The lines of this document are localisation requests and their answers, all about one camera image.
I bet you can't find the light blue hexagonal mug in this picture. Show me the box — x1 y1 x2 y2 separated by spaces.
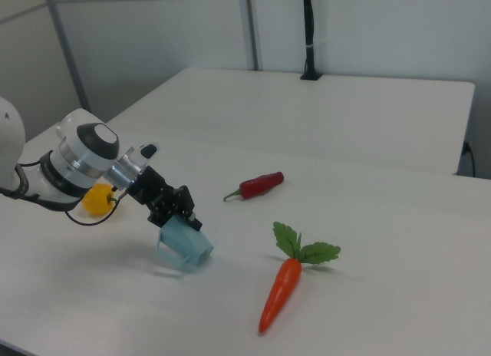
155 216 215 275

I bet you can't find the black camera pole with base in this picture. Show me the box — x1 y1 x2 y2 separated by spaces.
299 0 322 81

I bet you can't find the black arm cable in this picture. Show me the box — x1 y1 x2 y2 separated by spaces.
63 185 130 227

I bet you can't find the black wall plug with cable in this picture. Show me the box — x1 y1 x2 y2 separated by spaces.
462 140 477 177

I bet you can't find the red chili pepper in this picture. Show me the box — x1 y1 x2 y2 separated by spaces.
223 171 285 203

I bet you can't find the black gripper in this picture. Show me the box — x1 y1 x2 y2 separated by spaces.
127 166 203 233

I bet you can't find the orange carrot with green leaves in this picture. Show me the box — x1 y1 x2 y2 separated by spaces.
258 221 341 333

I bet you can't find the yellow bell pepper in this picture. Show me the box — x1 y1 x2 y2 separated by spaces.
81 183 120 218

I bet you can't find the white side table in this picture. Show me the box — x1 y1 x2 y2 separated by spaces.
105 67 476 176

